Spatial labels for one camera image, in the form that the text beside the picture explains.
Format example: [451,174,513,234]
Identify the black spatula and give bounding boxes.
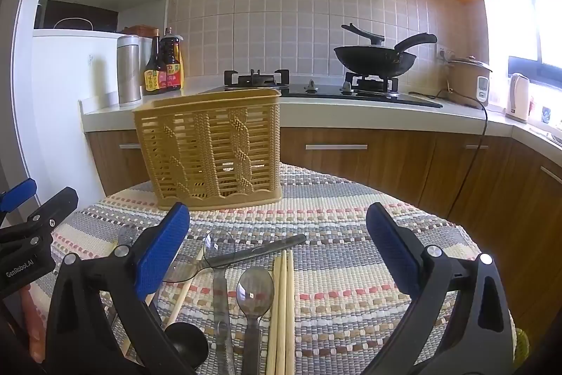
[341,22,386,46]

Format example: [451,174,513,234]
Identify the metal spoon lying crosswise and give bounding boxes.
[162,233,307,284]

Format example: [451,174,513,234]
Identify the dark bag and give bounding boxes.
[35,0,119,34]

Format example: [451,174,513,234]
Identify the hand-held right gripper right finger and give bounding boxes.
[362,202,514,375]

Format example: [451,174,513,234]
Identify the dark sauce bottle red label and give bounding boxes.
[159,27,184,92]

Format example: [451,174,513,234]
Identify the clear spoon with grey handle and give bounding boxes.
[236,267,276,375]
[202,228,238,375]

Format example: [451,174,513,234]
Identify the black wok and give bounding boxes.
[334,32,438,78]

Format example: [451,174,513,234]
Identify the black power cable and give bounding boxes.
[410,87,489,218]

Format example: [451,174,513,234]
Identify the black gas stove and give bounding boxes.
[200,69,444,109]

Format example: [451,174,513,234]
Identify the wooden chopstick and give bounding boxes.
[163,247,205,328]
[274,250,288,375]
[283,250,296,375]
[266,256,282,375]

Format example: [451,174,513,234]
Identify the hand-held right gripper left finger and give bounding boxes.
[46,202,196,375]

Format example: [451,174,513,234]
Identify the wooden utensil holder basket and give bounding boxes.
[132,89,284,209]

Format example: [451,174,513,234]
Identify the dark framed window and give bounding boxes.
[487,0,562,81]

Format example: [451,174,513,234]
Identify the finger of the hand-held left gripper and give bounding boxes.
[0,187,80,246]
[0,177,37,224]

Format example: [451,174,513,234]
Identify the white refrigerator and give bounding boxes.
[11,28,152,226]

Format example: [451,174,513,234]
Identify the black ladle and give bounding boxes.
[164,322,209,375]

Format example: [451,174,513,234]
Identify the brown rice cooker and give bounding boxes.
[447,56,493,109]

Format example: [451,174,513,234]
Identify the white kitchen counter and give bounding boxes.
[81,87,562,156]

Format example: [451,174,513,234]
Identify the striped woven table mat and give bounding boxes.
[33,162,514,375]

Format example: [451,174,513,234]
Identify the wooden lower cabinets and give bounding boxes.
[85,127,562,270]

